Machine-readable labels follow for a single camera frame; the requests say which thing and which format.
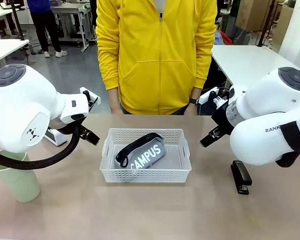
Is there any person in blue top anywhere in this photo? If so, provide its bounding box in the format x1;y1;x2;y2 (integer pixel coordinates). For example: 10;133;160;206
27;0;68;58

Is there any blue and red cloth bundle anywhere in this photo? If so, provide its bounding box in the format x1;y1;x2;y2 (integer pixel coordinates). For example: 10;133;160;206
213;29;234;46

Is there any grey background desk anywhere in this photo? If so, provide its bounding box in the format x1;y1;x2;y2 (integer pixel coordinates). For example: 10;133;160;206
51;2;95;53

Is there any person in yellow hoodie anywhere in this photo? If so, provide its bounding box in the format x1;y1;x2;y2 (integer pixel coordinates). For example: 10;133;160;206
95;0;217;116

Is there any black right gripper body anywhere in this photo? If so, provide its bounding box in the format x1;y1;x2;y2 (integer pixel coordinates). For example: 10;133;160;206
209;103;237;138

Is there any black stapler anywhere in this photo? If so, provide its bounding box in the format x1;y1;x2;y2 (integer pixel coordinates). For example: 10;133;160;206
230;160;253;195

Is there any black strap on right arm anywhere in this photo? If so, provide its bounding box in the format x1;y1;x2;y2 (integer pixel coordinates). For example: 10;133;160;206
280;121;300;153

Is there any person left hand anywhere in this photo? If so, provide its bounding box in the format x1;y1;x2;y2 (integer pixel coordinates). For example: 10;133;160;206
183;104;199;116

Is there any grey CAMPUS pencil case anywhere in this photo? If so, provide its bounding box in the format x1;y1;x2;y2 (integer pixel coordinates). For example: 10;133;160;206
114;132;167;171

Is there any white perforated plastic basket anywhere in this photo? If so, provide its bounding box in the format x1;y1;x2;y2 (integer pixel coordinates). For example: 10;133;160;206
99;128;192;184

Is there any large cardboard box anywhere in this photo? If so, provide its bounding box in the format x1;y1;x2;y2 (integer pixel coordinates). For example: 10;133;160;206
235;0;278;32

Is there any pale green plastic cup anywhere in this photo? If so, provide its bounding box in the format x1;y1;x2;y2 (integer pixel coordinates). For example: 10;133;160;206
0;149;42;203

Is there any black braided arm cable sleeve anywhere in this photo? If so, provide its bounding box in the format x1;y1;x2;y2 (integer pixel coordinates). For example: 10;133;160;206
275;149;300;169
0;119;85;171

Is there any person left forearm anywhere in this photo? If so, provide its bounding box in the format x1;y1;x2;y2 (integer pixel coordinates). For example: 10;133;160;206
191;37;217;101

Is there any person right forearm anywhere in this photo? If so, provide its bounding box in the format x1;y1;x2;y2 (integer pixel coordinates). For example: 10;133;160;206
96;32;120;100

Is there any black braided right arm cable sleeve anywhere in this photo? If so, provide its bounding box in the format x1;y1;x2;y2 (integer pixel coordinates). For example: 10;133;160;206
275;149;300;169

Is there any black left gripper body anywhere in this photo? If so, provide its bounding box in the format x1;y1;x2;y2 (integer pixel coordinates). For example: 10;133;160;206
77;123;90;140

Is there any black braided left arm cable sleeve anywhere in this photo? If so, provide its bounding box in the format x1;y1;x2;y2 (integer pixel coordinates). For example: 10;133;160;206
0;119;85;171

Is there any person right hand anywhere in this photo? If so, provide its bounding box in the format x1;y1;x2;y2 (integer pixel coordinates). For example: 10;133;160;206
109;97;124;115

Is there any black upright pole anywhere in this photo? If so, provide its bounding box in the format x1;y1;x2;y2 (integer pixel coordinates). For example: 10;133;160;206
257;0;277;48

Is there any white table with white leg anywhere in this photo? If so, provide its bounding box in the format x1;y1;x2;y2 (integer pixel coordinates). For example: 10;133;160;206
0;39;30;68

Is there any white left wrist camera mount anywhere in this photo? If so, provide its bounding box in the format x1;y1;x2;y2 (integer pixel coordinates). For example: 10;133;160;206
79;86;101;114

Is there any white rectangular box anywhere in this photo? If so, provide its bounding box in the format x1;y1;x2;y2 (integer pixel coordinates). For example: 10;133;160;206
44;127;68;146

